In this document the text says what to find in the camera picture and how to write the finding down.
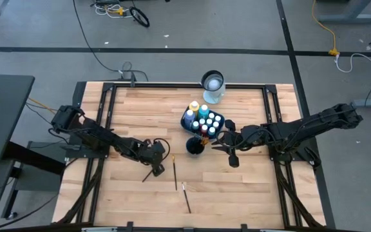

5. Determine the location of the black desk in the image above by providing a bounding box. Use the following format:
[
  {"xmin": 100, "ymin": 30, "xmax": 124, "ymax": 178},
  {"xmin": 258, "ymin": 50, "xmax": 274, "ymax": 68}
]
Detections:
[{"xmin": 0, "ymin": 73, "xmax": 35, "ymax": 164}]

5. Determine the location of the tall lavender paint bottle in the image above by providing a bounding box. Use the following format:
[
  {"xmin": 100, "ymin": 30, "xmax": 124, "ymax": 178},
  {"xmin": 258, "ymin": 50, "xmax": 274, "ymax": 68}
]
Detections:
[{"xmin": 183, "ymin": 109, "xmax": 196, "ymax": 128}]

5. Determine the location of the tall teal paint bottle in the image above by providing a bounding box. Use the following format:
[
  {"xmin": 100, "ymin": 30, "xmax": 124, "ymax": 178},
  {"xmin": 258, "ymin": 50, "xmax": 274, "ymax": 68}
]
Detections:
[{"xmin": 198, "ymin": 104, "xmax": 210, "ymax": 119}]

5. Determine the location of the grey desk leg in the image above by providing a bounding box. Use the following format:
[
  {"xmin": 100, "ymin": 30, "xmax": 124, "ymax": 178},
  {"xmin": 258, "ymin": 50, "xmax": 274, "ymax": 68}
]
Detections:
[{"xmin": 317, "ymin": 0, "xmax": 371, "ymax": 24}]

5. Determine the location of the teal plastic caddy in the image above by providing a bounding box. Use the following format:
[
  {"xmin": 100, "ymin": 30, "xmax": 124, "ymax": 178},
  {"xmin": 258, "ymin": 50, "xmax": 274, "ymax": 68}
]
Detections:
[{"xmin": 180, "ymin": 106, "xmax": 227, "ymax": 138}]

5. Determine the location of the black floor cable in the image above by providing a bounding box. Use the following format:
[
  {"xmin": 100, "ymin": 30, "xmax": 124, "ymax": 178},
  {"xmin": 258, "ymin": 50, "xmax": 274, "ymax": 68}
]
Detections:
[{"xmin": 71, "ymin": 0, "xmax": 149, "ymax": 82}]

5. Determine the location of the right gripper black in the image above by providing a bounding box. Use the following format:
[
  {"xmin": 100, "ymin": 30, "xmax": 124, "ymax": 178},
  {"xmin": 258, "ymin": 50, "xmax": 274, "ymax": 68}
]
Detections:
[{"xmin": 211, "ymin": 119, "xmax": 265, "ymax": 168}]

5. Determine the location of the yellow extension cord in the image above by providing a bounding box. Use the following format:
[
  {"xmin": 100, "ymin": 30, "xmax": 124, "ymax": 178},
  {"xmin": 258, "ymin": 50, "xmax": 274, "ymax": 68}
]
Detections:
[{"xmin": 310, "ymin": 0, "xmax": 341, "ymax": 57}]

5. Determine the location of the long black pen foreground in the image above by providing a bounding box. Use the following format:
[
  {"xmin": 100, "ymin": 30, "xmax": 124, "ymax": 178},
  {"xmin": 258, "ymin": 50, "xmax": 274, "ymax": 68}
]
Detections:
[{"xmin": 181, "ymin": 182, "xmax": 192, "ymax": 215}]

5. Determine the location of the white floor cable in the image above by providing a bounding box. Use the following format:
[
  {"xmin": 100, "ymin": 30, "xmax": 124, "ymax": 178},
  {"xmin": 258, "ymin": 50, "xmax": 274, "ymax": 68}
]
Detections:
[{"xmin": 334, "ymin": 52, "xmax": 371, "ymax": 87}]

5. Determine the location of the dark blue plastic cup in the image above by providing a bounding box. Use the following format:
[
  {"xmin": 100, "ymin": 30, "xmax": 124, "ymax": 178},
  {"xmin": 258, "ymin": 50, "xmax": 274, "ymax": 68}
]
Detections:
[{"xmin": 185, "ymin": 135, "xmax": 206, "ymax": 156}]

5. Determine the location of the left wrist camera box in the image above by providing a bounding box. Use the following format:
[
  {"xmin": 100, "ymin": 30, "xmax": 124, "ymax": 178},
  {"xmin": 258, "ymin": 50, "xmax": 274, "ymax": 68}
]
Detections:
[{"xmin": 148, "ymin": 140, "xmax": 167, "ymax": 159}]

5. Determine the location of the white cable bundle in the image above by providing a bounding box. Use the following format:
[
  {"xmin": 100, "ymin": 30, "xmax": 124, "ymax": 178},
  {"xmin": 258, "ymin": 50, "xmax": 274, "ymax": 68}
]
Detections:
[{"xmin": 93, "ymin": 1, "xmax": 131, "ymax": 19}]

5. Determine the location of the black cable coil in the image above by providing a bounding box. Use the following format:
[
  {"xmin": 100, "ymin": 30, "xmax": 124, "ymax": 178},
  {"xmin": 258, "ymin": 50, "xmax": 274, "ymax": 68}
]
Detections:
[{"xmin": 129, "ymin": 6, "xmax": 151, "ymax": 28}]

